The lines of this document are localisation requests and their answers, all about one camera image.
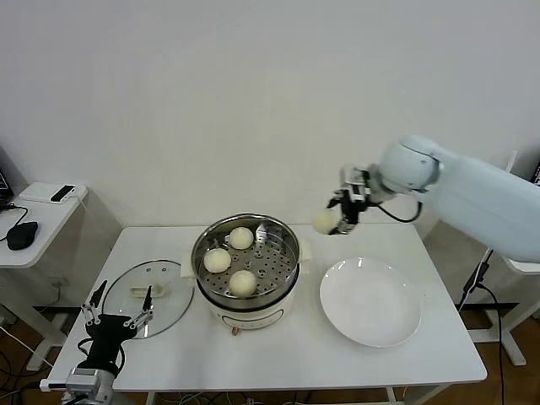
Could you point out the laptop beside plastic cup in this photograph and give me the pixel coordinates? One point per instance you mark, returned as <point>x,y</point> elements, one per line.
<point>537,173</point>

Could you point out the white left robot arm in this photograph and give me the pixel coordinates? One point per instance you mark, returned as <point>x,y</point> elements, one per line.
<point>84,379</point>

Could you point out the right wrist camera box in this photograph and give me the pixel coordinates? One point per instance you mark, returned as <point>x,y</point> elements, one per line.
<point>354,190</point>

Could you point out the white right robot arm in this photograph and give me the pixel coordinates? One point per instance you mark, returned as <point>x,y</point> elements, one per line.
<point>476,198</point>

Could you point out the flat white box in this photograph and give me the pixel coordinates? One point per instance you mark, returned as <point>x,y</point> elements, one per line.
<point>38,193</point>

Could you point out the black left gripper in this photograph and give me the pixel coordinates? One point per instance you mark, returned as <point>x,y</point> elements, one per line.
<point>109,333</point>

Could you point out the perforated steel steamer basket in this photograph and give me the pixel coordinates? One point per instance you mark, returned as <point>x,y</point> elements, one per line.
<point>278,282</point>

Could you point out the white side table with mouse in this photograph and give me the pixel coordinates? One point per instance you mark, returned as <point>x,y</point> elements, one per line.
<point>46,236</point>

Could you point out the round white plate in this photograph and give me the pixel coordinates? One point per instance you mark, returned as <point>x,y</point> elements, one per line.
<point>367,304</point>

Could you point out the white side table with cup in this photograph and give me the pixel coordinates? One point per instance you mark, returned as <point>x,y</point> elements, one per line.
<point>515,350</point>

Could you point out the round glass pot lid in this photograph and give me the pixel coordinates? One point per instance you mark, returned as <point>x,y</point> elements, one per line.
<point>169,304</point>

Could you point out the black computer mouse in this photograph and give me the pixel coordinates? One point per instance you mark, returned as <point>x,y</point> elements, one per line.
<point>23,236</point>

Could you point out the laptop beside black mouse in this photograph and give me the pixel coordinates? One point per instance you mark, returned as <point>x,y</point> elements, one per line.
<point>3,185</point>

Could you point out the white steamed baozi bun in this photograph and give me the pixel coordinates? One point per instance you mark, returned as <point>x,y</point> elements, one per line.
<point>217,260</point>
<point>242,283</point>
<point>241,238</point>
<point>324,222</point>

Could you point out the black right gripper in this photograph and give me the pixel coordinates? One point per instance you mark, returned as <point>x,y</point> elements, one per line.
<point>373,185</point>

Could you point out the white electric cooker pot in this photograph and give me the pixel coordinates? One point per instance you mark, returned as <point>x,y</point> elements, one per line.
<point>253,316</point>

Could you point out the small black white device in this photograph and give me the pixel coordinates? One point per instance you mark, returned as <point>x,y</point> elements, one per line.
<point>63,194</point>

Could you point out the large white work table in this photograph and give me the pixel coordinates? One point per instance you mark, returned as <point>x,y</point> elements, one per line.
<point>295,363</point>

